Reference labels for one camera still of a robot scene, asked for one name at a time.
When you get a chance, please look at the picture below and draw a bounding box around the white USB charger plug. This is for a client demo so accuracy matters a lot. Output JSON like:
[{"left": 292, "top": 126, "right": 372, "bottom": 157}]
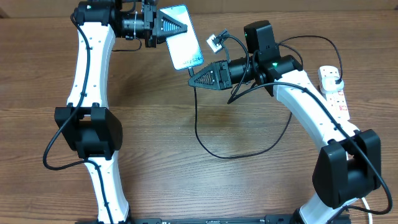
[{"left": 320, "top": 77, "right": 345, "bottom": 94}]

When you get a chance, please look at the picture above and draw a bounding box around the white power strip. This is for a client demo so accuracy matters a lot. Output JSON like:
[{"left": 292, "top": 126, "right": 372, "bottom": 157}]
[{"left": 318, "top": 65, "right": 350, "bottom": 121}]

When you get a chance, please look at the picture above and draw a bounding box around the black USB charging cable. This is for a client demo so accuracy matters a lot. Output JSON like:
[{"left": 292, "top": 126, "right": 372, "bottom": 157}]
[{"left": 187, "top": 35, "right": 344, "bottom": 160}]

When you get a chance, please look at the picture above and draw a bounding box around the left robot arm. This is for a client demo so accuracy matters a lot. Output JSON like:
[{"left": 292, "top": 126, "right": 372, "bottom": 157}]
[{"left": 54, "top": 1, "right": 193, "bottom": 223}]

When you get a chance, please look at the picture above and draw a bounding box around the blue Galaxy smartphone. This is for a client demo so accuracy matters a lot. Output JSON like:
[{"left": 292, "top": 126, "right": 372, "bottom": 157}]
[{"left": 160, "top": 4, "right": 204, "bottom": 70}]

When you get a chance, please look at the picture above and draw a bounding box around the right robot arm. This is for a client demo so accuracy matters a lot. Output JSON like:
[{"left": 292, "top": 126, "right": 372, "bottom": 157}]
[{"left": 188, "top": 21, "right": 385, "bottom": 223}]

